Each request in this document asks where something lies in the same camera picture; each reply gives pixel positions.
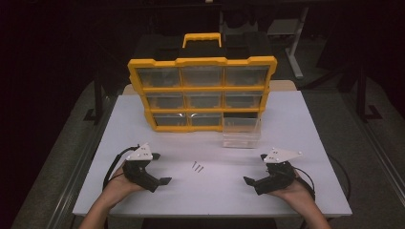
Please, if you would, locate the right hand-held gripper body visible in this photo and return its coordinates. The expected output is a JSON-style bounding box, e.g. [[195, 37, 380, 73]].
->
[[253, 146, 304, 197]]

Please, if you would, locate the metal frame rail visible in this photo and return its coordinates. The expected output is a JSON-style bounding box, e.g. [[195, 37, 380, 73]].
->
[[345, 92, 405, 208], [47, 94, 119, 229]]

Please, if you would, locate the set of clear cabinet drawers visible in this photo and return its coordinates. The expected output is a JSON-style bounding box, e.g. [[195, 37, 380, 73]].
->
[[137, 66, 270, 127]]

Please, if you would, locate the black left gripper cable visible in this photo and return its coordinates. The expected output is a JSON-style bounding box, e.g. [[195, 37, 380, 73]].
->
[[101, 144, 141, 192]]

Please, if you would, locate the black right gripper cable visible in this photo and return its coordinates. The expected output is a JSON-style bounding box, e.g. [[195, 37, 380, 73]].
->
[[292, 166, 317, 202]]

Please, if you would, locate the thin black cable loop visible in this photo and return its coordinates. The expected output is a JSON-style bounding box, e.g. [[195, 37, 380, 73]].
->
[[327, 154, 352, 202]]

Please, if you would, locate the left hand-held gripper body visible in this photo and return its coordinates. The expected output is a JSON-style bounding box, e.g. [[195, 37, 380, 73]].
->
[[121, 142, 161, 194]]

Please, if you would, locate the black metal stand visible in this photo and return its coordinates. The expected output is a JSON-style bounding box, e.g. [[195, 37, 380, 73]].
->
[[83, 75, 107, 124], [353, 60, 384, 123]]

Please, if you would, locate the person's right hand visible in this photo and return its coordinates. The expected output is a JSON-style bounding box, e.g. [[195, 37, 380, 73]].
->
[[270, 170, 316, 208]]

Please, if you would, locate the person's left hand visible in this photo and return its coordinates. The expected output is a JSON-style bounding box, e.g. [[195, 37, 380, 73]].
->
[[106, 165, 146, 201]]

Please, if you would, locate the yellow and black organizer cabinet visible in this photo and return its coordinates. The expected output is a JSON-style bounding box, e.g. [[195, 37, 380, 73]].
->
[[127, 31, 278, 134]]

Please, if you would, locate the white desk leg frame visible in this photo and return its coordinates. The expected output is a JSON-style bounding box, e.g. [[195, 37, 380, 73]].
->
[[266, 6, 310, 80]]

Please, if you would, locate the clear plastic drawer bin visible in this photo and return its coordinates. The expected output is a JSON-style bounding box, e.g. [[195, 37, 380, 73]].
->
[[222, 116, 262, 149]]

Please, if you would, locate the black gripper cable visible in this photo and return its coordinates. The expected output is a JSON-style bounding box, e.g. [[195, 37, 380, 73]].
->
[[101, 144, 141, 192], [292, 166, 317, 202]]

